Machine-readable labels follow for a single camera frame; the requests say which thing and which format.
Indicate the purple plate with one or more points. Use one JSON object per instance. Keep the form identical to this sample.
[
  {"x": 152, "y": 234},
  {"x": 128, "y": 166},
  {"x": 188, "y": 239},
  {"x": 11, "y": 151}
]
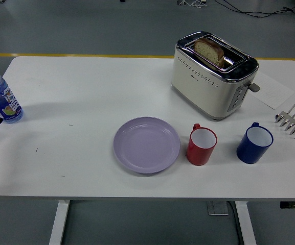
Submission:
[{"x": 146, "y": 145}]

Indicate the white table leg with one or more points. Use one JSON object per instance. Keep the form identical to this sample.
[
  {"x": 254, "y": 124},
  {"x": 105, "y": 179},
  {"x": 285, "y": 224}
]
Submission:
[
  {"x": 59, "y": 224},
  {"x": 247, "y": 224}
]

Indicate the red mug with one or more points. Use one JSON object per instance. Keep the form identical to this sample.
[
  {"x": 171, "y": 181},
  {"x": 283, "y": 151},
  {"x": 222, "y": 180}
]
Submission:
[{"x": 199, "y": 154}]

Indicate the cream chrome toaster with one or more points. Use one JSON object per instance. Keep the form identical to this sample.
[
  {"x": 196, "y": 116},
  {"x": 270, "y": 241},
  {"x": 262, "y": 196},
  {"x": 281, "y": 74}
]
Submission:
[{"x": 201, "y": 86}]

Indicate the brown bread slice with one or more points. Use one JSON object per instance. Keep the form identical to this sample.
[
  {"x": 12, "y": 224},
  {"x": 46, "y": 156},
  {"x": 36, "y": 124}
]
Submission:
[{"x": 209, "y": 49}]

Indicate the grey box under table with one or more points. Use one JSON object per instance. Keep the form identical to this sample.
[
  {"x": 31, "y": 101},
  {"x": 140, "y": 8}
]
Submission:
[{"x": 217, "y": 208}]

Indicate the blue mug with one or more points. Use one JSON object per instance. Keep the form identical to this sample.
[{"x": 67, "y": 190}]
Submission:
[{"x": 249, "y": 151}]

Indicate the white paper sheet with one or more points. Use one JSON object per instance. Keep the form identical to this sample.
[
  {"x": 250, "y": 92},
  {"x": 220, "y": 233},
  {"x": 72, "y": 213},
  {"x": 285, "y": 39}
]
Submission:
[{"x": 272, "y": 92}]

